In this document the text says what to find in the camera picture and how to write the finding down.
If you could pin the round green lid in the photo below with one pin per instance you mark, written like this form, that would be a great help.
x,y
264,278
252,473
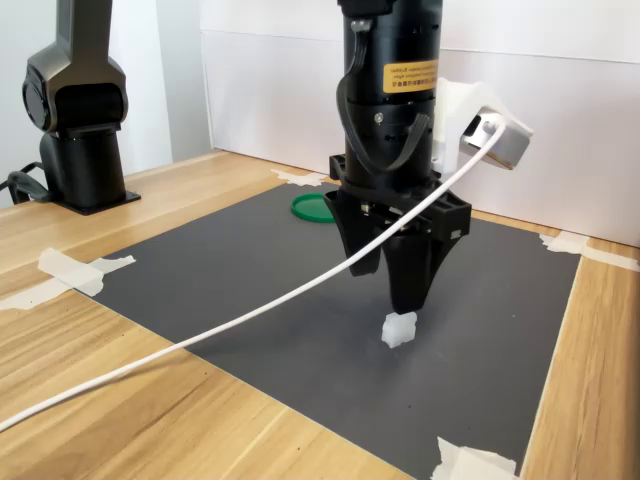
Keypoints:
x,y
310,207

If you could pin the dark grey mat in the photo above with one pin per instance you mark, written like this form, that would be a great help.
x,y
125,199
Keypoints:
x,y
250,275

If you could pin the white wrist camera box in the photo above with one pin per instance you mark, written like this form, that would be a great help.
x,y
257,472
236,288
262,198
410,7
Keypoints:
x,y
460,110

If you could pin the small white plastic terminal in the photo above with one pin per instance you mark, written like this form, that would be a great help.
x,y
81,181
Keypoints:
x,y
397,332

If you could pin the white partition panel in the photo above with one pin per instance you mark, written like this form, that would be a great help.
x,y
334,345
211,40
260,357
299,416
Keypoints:
x,y
575,150
275,100

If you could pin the white masking tape patch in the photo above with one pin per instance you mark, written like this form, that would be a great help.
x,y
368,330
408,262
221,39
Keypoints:
x,y
465,462
300,178
570,244
75,275

